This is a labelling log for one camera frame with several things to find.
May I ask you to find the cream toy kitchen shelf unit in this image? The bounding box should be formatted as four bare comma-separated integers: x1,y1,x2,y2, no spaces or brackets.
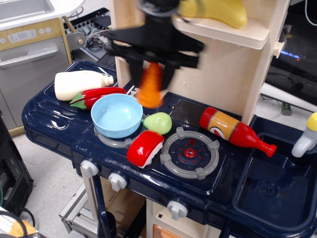
108,0,290,126

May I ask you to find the orange toy carrot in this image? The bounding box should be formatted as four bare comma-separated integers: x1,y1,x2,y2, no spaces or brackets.
137,62,162,109

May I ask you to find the grey left stove knob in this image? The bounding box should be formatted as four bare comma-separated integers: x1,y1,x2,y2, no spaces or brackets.
80,160,99,178

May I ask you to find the green toy pear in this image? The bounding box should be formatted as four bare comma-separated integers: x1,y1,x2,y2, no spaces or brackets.
142,112,172,135

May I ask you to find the red and white toy sushi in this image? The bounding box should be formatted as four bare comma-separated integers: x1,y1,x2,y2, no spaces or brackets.
126,130,164,169

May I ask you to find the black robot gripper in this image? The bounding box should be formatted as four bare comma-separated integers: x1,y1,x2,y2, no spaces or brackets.
107,0,204,90

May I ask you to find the grey stove burner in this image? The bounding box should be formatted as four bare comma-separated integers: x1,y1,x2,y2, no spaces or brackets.
94,114,149,149
160,127,220,180

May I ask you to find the red toy ketchup bottle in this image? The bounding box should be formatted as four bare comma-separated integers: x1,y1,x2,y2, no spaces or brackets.
199,107,277,158

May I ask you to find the yellow toy banana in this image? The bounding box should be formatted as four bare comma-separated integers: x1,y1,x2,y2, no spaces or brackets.
178,0,248,28

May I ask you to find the black computer case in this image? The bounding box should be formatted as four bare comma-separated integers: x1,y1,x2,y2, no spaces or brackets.
0,120,33,215

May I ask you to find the grey left stove burner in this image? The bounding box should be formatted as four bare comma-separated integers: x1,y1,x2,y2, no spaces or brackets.
94,114,149,149

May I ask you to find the grey stove knob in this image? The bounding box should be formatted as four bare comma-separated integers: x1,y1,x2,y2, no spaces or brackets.
80,160,99,178
167,200,188,221
108,173,127,192

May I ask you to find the grey right stove knob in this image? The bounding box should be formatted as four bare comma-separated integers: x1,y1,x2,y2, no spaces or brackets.
167,200,188,221

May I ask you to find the grey middle stove knob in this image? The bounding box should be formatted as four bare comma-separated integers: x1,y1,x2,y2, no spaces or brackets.
108,173,127,192

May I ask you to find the wooden toy dishwasher cabinet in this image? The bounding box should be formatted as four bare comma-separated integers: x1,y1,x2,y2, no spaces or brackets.
0,0,84,136

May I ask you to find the red toy chili pepper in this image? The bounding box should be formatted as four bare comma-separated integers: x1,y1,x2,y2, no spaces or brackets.
69,87,126,110

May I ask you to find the white toy mayonnaise bottle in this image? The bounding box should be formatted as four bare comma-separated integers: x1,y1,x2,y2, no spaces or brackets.
54,70,114,101

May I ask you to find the navy toy kitchen counter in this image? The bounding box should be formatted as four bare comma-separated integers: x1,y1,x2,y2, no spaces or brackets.
21,60,317,238

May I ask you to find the aluminium extrusion frame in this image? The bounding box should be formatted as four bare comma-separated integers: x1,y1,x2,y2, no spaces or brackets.
59,184,98,238

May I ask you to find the grey right stove burner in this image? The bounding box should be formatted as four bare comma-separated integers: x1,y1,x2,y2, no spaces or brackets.
160,127,220,180

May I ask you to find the light blue plastic bowl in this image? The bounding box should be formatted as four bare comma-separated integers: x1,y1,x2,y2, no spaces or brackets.
91,93,143,139

